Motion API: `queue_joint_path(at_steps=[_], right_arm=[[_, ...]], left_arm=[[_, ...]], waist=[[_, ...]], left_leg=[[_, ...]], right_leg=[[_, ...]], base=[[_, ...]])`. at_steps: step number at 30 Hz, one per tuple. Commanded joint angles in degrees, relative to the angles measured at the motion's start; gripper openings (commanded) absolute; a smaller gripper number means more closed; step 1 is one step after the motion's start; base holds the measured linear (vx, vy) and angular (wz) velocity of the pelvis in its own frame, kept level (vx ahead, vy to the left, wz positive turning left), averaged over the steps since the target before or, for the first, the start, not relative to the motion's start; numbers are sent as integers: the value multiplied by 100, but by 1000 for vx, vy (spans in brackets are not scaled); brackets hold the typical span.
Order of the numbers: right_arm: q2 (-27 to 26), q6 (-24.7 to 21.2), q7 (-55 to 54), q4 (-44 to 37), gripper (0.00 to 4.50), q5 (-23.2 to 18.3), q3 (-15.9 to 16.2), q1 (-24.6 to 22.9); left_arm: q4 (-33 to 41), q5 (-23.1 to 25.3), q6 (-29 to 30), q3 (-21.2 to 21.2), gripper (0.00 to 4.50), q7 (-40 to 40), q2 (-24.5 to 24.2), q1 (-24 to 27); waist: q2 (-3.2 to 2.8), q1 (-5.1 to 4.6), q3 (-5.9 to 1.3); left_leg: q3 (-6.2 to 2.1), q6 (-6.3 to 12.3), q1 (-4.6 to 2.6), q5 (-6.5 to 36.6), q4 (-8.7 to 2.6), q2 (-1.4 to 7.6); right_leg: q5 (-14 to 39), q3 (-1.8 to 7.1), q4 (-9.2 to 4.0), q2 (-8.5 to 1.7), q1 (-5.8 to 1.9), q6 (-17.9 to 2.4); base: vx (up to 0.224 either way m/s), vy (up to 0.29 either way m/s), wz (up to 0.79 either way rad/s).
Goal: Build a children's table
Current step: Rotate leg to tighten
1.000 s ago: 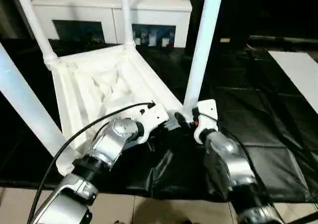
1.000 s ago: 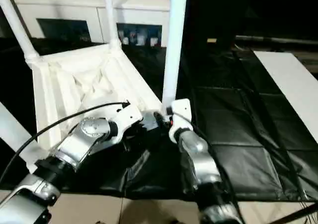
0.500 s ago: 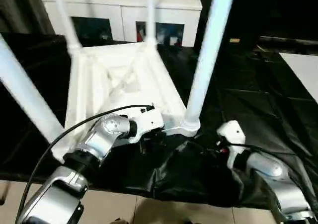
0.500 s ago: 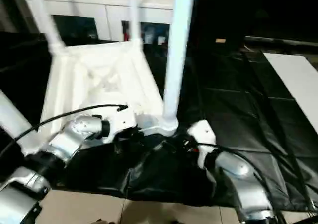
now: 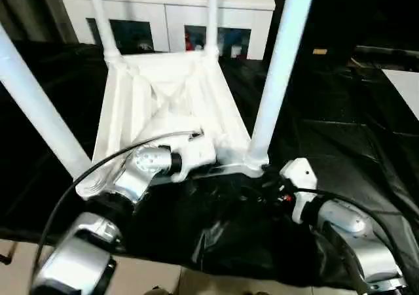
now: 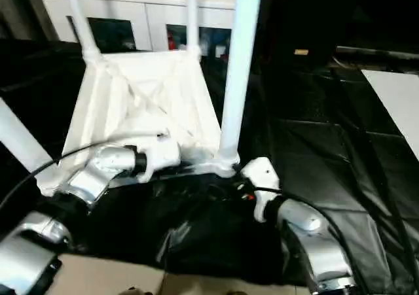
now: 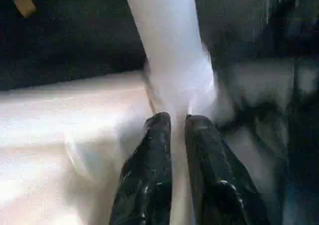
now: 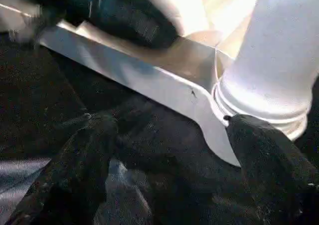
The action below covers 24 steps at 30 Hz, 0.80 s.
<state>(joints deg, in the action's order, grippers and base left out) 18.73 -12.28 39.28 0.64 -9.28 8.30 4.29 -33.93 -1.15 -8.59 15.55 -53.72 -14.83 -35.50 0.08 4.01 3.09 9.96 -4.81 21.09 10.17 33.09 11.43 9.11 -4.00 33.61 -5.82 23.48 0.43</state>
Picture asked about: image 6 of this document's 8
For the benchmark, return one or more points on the white plastic table top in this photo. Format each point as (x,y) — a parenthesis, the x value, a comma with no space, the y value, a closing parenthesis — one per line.
(147,89)

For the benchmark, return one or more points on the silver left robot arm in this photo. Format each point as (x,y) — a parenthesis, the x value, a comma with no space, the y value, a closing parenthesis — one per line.
(104,164)

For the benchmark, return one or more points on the black mat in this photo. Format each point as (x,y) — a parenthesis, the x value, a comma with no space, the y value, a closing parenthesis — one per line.
(327,144)

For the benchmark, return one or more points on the small white cup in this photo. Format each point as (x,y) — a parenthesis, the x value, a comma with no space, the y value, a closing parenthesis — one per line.
(220,51)

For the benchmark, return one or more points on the small tan label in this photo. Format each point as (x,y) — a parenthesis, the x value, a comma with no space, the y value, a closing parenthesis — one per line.
(301,51)

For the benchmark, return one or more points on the white cabinet with glass doors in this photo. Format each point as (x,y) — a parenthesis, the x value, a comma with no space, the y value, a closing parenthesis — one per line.
(157,13)

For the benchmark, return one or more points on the white flat board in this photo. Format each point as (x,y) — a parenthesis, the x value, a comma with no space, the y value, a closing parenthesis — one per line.
(399,105)

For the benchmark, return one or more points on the black cabinet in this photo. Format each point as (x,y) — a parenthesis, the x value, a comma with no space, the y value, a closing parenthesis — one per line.
(327,13)

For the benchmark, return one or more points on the grey curtain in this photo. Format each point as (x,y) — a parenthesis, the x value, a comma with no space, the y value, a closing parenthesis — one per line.
(19,10)

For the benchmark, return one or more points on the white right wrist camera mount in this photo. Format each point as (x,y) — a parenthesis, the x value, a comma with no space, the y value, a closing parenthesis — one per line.
(262,174)

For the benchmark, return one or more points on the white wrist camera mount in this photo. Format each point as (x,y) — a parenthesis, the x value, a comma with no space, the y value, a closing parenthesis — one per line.
(163,154)
(262,174)

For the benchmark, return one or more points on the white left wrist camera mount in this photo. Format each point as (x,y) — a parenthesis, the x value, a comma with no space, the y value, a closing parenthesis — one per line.
(163,154)

